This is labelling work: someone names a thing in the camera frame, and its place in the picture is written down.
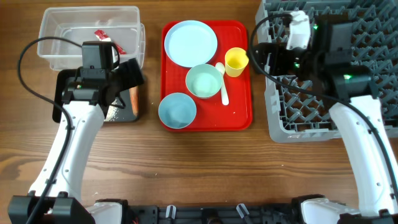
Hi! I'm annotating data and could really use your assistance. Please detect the green bowl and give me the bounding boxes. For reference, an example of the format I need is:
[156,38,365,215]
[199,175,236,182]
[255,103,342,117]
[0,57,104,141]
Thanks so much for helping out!
[185,64,223,99]

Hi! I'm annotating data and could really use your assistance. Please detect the orange carrot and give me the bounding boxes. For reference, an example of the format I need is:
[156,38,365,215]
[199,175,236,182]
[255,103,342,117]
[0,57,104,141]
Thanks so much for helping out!
[129,86,139,117]

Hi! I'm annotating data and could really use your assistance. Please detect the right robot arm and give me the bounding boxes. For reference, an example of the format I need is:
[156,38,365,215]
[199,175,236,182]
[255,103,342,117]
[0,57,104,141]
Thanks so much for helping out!
[248,11,397,223]

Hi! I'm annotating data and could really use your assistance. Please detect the light blue plate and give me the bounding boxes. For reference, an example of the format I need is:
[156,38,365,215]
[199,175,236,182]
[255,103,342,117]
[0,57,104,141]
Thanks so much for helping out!
[164,20,218,68]

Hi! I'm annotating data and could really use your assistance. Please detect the yellow plastic cup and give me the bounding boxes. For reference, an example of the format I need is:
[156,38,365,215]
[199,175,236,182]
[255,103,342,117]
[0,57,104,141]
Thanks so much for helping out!
[224,47,249,77]

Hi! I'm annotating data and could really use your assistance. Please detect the white rice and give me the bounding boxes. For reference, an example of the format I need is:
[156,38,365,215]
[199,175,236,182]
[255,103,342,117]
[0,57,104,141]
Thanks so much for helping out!
[104,99,124,122]

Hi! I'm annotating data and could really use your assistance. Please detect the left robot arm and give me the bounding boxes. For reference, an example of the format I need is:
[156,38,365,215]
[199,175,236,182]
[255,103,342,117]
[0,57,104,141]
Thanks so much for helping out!
[8,41,144,223]

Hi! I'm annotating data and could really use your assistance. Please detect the light blue bowl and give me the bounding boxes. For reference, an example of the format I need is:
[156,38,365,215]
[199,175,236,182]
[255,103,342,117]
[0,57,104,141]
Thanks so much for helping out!
[158,93,197,129]

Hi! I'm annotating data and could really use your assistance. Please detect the white plastic spoon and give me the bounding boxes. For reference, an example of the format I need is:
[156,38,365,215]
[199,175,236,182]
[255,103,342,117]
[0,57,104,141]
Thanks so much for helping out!
[215,62,229,106]

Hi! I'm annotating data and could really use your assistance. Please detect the clear plastic bin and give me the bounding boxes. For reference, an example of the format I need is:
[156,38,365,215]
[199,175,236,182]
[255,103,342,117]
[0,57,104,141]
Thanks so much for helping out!
[37,6,146,71]

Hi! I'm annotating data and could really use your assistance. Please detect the black plastic bin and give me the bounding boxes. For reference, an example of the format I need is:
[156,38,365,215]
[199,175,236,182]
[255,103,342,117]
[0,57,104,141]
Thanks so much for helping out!
[54,69,139,122]

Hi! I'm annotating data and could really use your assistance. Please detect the grey dishwasher rack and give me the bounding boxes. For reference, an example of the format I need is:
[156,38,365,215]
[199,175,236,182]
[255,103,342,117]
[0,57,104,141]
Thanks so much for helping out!
[255,0,397,142]

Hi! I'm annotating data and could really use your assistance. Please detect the red snack wrapper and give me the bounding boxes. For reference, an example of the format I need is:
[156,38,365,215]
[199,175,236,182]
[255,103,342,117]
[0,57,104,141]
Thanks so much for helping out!
[94,29,127,55]

